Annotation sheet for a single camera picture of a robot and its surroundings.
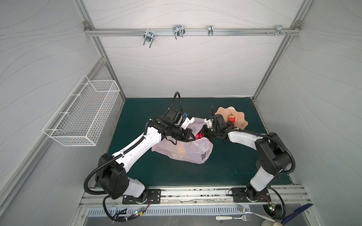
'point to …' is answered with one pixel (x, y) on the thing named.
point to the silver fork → (242, 209)
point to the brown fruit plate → (241, 122)
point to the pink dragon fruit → (199, 136)
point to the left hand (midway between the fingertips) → (197, 137)
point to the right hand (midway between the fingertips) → (196, 130)
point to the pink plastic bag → (196, 151)
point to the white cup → (269, 222)
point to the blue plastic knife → (296, 212)
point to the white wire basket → (80, 119)
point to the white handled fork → (243, 217)
